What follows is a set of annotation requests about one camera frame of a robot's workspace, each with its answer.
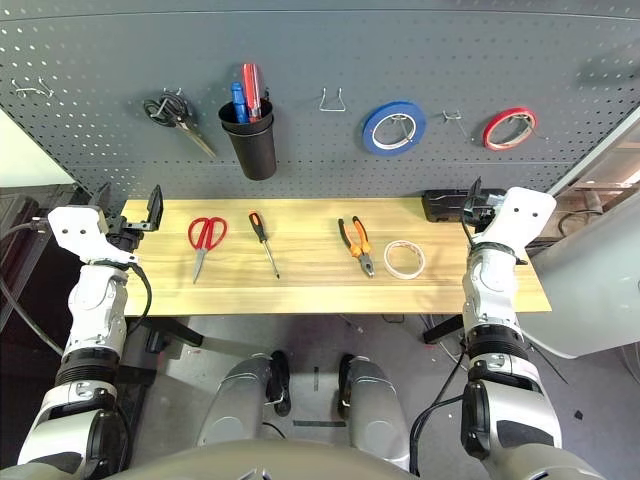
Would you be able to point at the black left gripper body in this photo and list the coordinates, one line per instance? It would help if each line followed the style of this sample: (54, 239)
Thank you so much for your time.
(122, 232)

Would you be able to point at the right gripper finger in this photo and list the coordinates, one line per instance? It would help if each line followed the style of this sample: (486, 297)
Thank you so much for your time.
(476, 190)

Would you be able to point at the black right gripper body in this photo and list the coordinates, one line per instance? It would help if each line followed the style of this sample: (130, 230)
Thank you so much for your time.
(480, 210)

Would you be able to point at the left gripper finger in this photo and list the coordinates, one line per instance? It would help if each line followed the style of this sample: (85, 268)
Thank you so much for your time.
(102, 197)
(156, 210)

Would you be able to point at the white tape roll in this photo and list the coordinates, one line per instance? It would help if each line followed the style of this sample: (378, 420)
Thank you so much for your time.
(404, 275)

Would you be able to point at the orange black screwdriver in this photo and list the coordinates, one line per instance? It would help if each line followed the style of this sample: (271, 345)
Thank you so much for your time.
(256, 225)

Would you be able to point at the orange black pliers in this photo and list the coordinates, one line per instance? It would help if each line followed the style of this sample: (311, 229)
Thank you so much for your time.
(365, 260)

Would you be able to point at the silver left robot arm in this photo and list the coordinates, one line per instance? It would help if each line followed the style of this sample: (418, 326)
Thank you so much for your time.
(95, 310)

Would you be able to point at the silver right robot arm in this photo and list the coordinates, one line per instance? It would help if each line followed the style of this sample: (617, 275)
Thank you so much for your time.
(492, 300)

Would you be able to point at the metal pegboard hook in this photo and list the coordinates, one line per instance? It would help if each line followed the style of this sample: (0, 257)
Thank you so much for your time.
(451, 116)
(400, 120)
(525, 119)
(167, 105)

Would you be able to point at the grey perforated pegboard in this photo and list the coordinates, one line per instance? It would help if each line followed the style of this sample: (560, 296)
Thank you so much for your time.
(320, 50)

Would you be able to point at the black tool case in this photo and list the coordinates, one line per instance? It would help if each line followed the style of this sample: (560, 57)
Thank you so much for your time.
(440, 205)

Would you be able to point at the red tape roll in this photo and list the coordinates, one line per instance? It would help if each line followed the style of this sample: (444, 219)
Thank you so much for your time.
(487, 132)

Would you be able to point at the black plastic cup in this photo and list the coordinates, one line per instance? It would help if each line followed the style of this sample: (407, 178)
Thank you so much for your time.
(257, 155)

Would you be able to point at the blue tape roll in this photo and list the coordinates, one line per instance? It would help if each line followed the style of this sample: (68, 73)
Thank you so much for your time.
(370, 135)

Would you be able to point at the large white rounded cabinet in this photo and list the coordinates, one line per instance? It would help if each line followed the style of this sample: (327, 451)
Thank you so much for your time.
(590, 280)

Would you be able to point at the silver left robot leg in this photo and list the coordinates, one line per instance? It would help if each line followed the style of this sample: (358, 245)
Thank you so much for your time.
(235, 400)

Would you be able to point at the silver robot leg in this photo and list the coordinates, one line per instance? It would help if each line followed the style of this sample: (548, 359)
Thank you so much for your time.
(235, 400)
(375, 410)

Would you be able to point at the black left robot foot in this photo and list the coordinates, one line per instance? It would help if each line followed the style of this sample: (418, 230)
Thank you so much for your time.
(280, 380)

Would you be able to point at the black robot foot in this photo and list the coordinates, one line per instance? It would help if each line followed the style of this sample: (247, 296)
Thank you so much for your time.
(280, 380)
(346, 385)

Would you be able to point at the black right robot foot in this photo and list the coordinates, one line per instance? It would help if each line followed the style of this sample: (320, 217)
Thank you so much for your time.
(346, 385)

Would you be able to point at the silver right robot leg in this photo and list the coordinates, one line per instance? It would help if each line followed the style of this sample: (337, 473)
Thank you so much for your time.
(375, 410)

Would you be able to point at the short black floor tape strip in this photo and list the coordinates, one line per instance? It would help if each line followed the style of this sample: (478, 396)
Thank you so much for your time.
(315, 379)

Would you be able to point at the long grey floor tape strip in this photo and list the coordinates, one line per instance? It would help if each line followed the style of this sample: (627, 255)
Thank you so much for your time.
(320, 423)

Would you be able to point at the olive grey robot torso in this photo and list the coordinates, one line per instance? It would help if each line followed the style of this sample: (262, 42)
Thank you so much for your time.
(300, 465)

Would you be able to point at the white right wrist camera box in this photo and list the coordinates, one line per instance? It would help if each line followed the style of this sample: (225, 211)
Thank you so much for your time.
(520, 215)

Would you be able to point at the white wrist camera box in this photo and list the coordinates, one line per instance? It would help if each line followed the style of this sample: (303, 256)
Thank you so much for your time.
(520, 215)
(75, 230)

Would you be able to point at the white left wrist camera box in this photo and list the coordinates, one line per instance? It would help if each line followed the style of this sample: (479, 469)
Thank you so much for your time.
(75, 230)

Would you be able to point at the black table support bracket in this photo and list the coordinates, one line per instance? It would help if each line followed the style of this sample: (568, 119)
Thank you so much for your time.
(170, 332)
(442, 329)

